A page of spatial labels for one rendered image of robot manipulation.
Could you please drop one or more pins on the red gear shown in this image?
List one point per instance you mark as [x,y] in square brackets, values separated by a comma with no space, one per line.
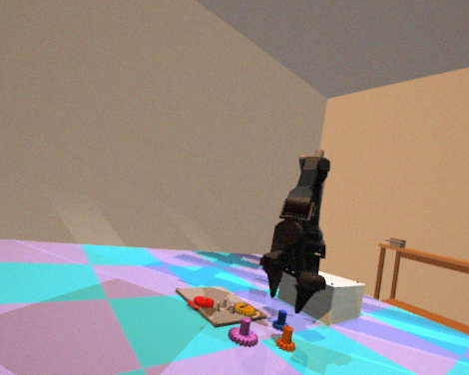
[198,301]

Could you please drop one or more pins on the pink gear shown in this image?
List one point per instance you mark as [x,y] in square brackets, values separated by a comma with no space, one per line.
[242,334]

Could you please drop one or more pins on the dark blue gear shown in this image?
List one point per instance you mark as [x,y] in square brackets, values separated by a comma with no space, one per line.
[280,322]

